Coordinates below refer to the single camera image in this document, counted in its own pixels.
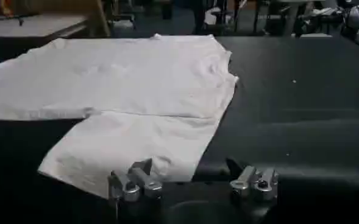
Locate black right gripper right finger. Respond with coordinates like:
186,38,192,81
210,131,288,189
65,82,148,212
225,157,279,202

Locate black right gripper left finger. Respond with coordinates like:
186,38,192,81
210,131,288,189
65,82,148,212
107,158,163,203

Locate white shirt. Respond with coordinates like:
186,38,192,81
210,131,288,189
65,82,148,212
0,33,240,200

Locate dark chairs and desks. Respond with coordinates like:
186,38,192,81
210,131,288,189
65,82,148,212
105,0,344,39

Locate pale side table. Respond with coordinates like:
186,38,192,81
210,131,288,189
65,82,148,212
0,13,90,46

